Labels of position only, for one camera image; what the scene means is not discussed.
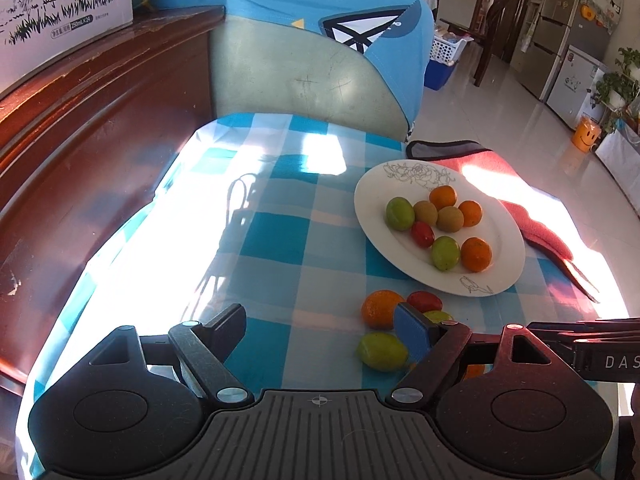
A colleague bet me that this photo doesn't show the green jujube fruit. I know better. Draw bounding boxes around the green jujube fruit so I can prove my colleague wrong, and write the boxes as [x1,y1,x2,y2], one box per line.
[385,196,416,232]

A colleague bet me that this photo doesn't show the orange mandarin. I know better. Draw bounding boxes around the orange mandarin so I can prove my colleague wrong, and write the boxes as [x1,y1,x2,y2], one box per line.
[458,200,484,228]
[428,185,458,210]

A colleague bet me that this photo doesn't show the person right hand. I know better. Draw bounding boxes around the person right hand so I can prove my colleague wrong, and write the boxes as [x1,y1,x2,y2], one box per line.
[628,384,640,480]

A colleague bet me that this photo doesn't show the coral pink towel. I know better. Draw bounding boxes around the coral pink towel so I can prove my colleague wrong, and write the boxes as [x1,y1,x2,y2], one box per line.
[406,140,602,302]

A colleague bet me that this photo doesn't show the blue checkered tablecloth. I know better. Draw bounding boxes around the blue checkered tablecloth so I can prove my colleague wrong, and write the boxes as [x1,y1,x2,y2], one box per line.
[15,114,639,479]

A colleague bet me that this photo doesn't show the white floral plate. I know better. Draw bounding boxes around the white floral plate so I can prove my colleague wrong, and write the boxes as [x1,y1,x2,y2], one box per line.
[354,159,525,297]

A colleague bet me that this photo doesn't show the orange smiley bucket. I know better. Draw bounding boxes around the orange smiley bucket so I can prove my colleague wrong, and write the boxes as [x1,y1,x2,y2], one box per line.
[572,116,601,153]

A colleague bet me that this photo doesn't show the dark wooden cabinet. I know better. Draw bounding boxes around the dark wooden cabinet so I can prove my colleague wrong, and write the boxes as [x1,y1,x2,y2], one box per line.
[1,8,224,395]

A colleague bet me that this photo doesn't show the small white fridge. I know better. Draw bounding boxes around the small white fridge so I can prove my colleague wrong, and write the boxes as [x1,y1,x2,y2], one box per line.
[547,46,608,129]

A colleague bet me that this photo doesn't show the potted green plant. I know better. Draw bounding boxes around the potted green plant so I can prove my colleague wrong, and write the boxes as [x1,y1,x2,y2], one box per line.
[591,48,639,134]

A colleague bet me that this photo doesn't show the blue plastic bin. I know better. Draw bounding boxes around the blue plastic bin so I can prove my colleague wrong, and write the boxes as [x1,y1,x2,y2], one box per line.
[424,60,457,91]

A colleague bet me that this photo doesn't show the white lattice basket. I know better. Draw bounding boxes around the white lattice basket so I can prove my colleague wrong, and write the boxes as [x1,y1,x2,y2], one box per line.
[430,28,474,66]

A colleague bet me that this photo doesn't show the wooden dining chair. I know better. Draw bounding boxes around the wooden dining chair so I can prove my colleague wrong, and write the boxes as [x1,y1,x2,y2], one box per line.
[444,0,512,87]

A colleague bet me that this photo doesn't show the silver refrigerator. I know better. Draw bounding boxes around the silver refrigerator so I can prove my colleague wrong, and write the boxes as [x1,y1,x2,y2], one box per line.
[512,0,624,101]

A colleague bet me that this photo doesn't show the white milk carton box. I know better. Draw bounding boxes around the white milk carton box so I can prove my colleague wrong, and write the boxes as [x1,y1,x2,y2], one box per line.
[1,0,132,93]

